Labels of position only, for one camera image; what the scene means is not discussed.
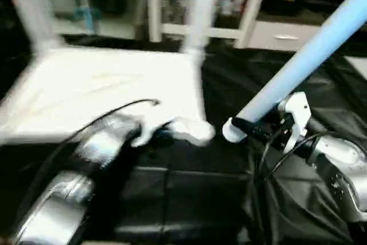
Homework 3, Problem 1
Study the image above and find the black work mat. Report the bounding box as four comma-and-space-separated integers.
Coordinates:
0, 32, 367, 245

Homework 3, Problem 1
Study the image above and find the white flat board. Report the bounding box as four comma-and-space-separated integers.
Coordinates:
344, 55, 367, 80

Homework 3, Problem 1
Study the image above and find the white plastic table leg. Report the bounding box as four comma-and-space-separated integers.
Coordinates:
222, 0, 367, 144
182, 0, 217, 57
5, 0, 65, 52

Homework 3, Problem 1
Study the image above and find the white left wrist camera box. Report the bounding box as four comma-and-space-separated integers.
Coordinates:
128, 115, 174, 149

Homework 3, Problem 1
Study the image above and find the white glass-door cabinet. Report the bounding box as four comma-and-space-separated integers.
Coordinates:
146, 0, 271, 49

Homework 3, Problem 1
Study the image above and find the white plastic table top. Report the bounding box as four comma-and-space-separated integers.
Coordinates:
0, 46, 216, 147

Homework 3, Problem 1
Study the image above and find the white drawer unit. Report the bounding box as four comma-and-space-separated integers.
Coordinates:
247, 20, 323, 52

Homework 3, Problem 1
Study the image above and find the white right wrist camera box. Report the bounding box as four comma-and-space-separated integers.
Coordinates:
278, 91, 312, 155

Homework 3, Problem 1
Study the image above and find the blue floor stand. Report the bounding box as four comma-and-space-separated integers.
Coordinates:
73, 0, 99, 34

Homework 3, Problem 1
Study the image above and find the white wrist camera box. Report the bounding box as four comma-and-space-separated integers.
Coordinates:
128, 115, 174, 149
278, 91, 312, 155

